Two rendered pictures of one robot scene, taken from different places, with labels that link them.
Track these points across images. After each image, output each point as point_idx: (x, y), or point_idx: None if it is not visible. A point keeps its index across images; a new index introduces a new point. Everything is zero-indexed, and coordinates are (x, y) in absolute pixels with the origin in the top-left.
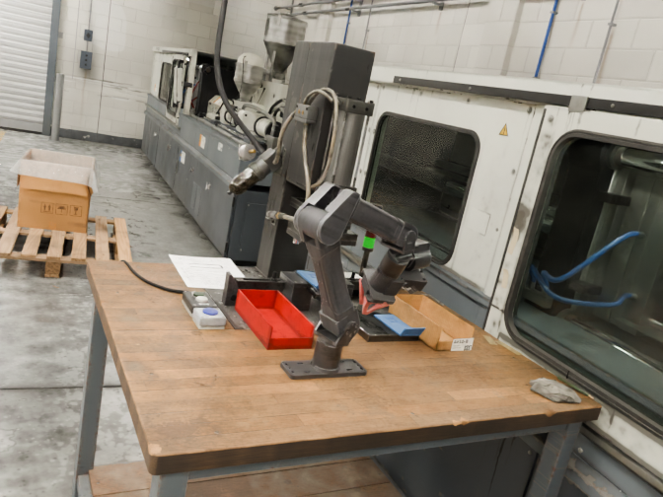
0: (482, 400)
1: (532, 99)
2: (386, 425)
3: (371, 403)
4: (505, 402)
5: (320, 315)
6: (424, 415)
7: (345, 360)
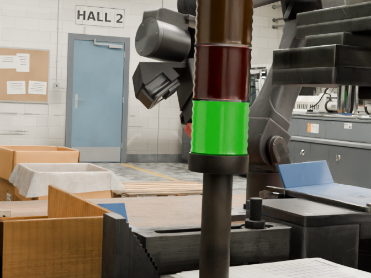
0: (37, 206)
1: None
2: (186, 196)
3: (199, 202)
4: (1, 206)
5: (288, 139)
6: (137, 199)
7: (236, 213)
